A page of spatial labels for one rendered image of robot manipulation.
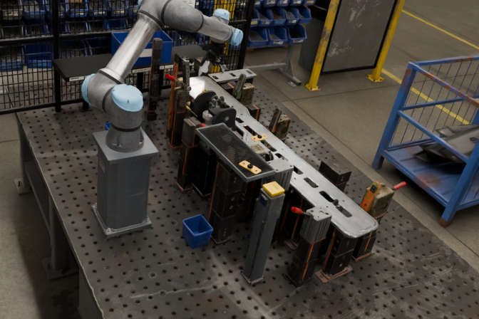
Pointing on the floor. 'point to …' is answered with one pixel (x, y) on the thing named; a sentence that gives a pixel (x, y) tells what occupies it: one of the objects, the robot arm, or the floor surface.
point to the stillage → (436, 147)
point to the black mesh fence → (108, 19)
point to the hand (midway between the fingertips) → (210, 74)
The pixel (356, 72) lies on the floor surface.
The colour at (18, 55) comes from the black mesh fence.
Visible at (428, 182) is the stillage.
